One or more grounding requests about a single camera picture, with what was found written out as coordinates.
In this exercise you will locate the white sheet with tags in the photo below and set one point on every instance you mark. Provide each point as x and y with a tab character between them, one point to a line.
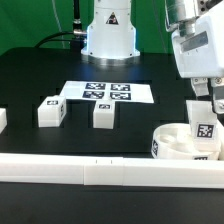
123	92

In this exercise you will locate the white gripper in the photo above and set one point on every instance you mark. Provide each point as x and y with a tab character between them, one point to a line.
201	56

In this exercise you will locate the white block at left edge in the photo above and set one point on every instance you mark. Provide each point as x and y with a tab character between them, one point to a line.
3	119

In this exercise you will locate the green backdrop curtain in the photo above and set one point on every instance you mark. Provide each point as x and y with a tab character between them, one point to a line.
23	23

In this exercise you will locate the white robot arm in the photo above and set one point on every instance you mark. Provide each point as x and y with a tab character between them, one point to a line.
111	37

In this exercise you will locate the white U-shaped fence wall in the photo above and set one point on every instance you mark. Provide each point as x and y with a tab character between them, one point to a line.
117	171

